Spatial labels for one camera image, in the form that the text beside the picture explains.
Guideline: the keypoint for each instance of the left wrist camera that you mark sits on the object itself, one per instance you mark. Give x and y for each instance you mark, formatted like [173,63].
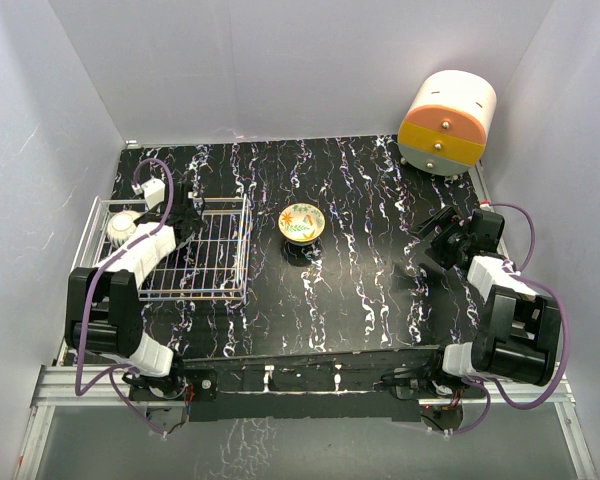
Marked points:
[152,190]

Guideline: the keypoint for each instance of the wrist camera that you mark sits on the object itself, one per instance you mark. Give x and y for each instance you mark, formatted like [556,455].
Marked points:
[152,190]
[486,204]

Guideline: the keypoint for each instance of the aluminium frame rail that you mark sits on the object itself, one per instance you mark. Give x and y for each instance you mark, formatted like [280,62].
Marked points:
[55,389]

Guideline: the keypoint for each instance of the white wire dish rack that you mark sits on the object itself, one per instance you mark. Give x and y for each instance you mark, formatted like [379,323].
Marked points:
[213,266]

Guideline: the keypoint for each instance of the yellow floral bowl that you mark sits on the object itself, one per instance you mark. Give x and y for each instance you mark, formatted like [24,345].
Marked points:
[301,223]

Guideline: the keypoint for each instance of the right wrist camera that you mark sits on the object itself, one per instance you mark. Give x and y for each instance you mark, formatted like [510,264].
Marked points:
[486,204]

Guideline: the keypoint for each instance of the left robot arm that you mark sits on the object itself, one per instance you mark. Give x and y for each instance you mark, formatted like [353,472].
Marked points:
[103,313]

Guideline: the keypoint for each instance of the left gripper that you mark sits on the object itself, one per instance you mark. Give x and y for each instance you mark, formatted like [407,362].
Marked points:
[195,222]

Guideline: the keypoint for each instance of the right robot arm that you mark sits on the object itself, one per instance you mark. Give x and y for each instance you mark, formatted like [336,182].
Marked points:
[519,332]

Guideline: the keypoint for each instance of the round pastel drawer cabinet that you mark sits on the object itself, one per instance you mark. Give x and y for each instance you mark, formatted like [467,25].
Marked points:
[446,128]

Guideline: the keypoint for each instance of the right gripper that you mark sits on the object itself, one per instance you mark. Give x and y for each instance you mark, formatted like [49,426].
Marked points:
[437,251]

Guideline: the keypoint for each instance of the white orange-rimmed bowl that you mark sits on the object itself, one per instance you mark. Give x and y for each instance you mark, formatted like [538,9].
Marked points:
[121,227]

